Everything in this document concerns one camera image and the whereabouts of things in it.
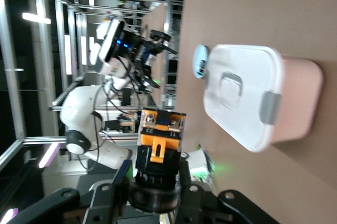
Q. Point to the white lidded pink lunch box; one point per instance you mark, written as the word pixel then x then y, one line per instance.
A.
pixel 237 97

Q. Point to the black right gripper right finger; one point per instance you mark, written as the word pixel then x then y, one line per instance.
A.
pixel 194 203

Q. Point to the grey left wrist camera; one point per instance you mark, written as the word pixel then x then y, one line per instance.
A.
pixel 110 39

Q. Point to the aluminium frame cage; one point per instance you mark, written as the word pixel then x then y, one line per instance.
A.
pixel 10 76

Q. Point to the orange and black switch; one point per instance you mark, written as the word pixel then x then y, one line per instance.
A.
pixel 158 150

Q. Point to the light blue round plate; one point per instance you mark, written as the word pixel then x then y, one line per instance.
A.
pixel 200 52

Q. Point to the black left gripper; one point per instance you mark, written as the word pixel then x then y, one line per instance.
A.
pixel 131 50

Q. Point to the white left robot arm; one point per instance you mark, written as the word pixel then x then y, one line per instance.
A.
pixel 79 108

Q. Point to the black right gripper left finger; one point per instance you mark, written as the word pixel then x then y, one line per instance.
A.
pixel 105 200

